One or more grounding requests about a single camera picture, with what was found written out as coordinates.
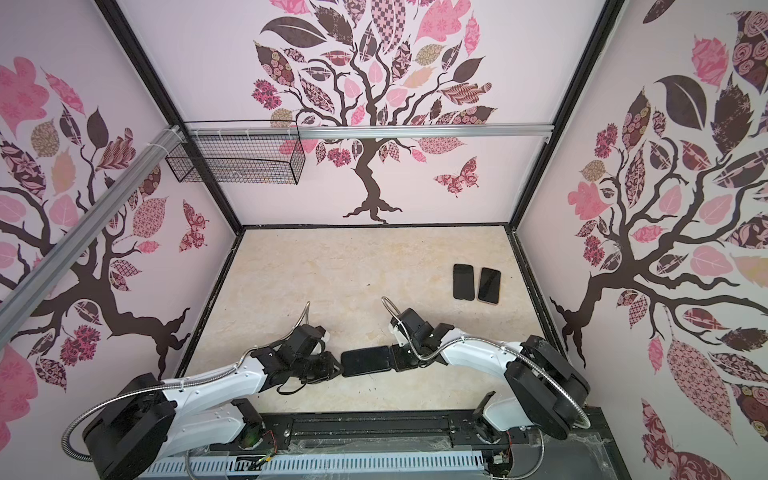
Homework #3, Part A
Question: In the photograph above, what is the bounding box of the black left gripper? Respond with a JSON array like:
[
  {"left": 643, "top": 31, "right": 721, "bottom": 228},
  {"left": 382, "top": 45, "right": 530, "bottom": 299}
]
[{"left": 292, "top": 352, "right": 345, "bottom": 386}]

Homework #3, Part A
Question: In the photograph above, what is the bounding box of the pink phone case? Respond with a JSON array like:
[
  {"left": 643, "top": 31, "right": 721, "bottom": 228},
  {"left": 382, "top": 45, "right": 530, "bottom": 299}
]
[{"left": 477, "top": 267, "right": 502, "bottom": 305}]

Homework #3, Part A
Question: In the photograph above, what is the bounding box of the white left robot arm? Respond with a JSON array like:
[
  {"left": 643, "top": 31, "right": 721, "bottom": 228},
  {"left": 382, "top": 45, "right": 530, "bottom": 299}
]
[{"left": 81, "top": 324, "right": 343, "bottom": 479}]

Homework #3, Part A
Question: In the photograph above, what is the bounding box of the right flexible metal conduit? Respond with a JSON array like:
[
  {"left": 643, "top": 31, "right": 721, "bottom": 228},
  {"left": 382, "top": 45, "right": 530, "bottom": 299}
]
[{"left": 380, "top": 295, "right": 593, "bottom": 430}]

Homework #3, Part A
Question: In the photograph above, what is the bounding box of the flexible metal conduit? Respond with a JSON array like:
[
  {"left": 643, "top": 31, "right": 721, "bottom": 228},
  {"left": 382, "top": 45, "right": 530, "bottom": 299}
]
[
  {"left": 380, "top": 295, "right": 593, "bottom": 430},
  {"left": 61, "top": 307, "right": 313, "bottom": 469}
]

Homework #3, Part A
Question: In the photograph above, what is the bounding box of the left flexible metal conduit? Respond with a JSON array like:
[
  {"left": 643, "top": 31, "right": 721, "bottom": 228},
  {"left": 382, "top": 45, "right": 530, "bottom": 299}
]
[{"left": 61, "top": 307, "right": 313, "bottom": 469}]

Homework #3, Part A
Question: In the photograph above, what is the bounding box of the silver aluminium crossbar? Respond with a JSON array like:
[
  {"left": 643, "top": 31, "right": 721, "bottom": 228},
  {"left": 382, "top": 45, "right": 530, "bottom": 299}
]
[{"left": 187, "top": 123, "right": 554, "bottom": 140}]

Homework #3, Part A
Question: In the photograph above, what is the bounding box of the silver aluminium side bar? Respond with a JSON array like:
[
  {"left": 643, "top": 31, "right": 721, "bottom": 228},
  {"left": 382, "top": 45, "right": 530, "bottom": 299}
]
[{"left": 1, "top": 126, "right": 183, "bottom": 345}]

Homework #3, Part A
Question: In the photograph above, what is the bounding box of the white slotted cable duct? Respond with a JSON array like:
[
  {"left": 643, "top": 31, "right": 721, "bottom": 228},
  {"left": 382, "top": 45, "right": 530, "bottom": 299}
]
[{"left": 140, "top": 451, "right": 485, "bottom": 479}]

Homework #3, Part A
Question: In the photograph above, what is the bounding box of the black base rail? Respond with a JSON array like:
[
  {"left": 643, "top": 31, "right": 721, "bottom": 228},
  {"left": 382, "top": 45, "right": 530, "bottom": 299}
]
[{"left": 113, "top": 407, "right": 625, "bottom": 480}]

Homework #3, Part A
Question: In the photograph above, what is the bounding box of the black wire basket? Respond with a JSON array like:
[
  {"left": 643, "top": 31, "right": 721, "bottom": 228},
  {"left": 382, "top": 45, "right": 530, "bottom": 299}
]
[{"left": 165, "top": 120, "right": 307, "bottom": 185}]

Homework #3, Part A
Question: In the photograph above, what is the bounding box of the black right corner post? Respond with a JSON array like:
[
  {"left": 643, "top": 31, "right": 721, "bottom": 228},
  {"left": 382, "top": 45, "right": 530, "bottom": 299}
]
[{"left": 507, "top": 0, "right": 626, "bottom": 232}]

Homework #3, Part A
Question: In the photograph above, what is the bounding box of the black corner frame post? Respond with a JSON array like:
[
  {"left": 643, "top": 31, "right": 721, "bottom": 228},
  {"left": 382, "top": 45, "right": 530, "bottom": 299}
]
[{"left": 94, "top": 0, "right": 244, "bottom": 234}]

